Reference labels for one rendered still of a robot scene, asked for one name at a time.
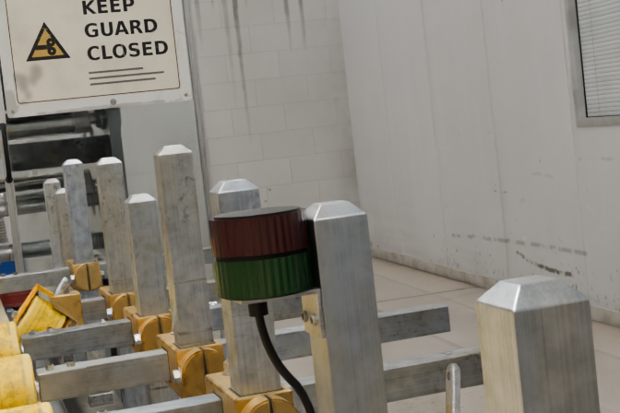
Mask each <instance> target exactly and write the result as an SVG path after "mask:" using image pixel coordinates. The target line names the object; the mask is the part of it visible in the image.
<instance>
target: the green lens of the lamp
mask: <svg viewBox="0 0 620 413"><path fill-rule="evenodd" d="M213 267H214V276H215V284H216V292H217V297H218V298H221V299H227V300H245V299H258V298H266V297H274V296H280V295H286V294H291V293H295V292H299V291H303V290H306V289H310V288H312V287H313V286H314V285H315V284H314V276H313V267H312V259H311V251H310V248H307V250H306V251H305V252H303V253H300V254H294V255H289V256H284V257H279V258H272V259H266V260H257V261H247V262H219V261H216V258H215V259H213Z"/></svg>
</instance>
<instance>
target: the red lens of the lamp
mask: <svg viewBox="0 0 620 413"><path fill-rule="evenodd" d="M300 209H301V210H299V211H295V212H292V213H287V214H281V215H276V216H269V217H262V218H245V219H232V220H214V218H209V235H210V243H211V251H212V256H214V257H247V256H257V255H265V254H277V253H283V252H289V251H293V250H297V249H301V248H304V247H307V246H309V245H310V242H309V234H308V225H307V216H306V208H303V207H300Z"/></svg>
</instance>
